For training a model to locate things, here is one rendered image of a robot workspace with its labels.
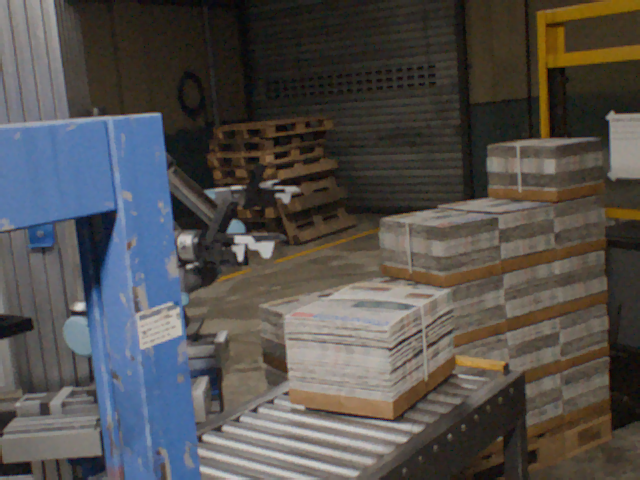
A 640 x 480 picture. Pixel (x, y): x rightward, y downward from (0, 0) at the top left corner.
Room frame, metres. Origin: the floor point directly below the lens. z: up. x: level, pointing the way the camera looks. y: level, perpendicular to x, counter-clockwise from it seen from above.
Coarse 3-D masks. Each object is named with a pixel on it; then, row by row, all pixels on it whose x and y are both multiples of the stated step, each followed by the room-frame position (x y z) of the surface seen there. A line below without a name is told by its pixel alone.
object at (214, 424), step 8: (280, 384) 2.21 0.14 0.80; (288, 384) 2.21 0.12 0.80; (264, 392) 2.16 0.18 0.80; (272, 392) 2.16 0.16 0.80; (280, 392) 2.15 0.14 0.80; (288, 392) 2.17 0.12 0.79; (248, 400) 2.11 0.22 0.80; (256, 400) 2.11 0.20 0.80; (264, 400) 2.10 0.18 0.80; (272, 400) 2.12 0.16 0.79; (232, 408) 2.06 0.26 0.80; (240, 408) 2.06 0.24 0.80; (248, 408) 2.05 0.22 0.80; (256, 408) 2.07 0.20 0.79; (216, 416) 2.01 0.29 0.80; (224, 416) 2.01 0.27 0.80; (232, 416) 2.01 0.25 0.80; (240, 416) 2.02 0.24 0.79; (200, 424) 1.97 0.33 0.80; (208, 424) 1.97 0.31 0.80; (216, 424) 1.96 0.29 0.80; (200, 432) 1.92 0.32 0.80; (200, 440) 1.91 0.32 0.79; (104, 472) 1.74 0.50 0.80
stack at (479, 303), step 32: (448, 288) 3.05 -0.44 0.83; (480, 288) 3.13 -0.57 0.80; (512, 288) 3.22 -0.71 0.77; (544, 288) 3.31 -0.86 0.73; (480, 320) 3.12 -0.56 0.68; (544, 320) 3.32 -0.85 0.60; (480, 352) 3.11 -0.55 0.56; (512, 352) 3.21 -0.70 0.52; (544, 352) 3.29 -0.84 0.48; (544, 384) 3.29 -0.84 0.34; (544, 416) 3.29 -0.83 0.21; (544, 448) 3.28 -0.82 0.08
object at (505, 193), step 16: (496, 192) 3.62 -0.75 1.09; (512, 192) 3.54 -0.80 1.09; (528, 192) 3.47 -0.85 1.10; (544, 192) 3.40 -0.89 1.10; (560, 192) 3.36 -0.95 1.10; (576, 192) 3.41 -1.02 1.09; (592, 192) 3.46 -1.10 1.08; (592, 240) 3.45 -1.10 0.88; (560, 256) 3.35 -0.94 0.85; (576, 304) 3.39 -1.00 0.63; (592, 304) 3.45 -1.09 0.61; (592, 352) 3.44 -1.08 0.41; (608, 352) 3.50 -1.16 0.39; (608, 400) 3.49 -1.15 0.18; (576, 416) 3.39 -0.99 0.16
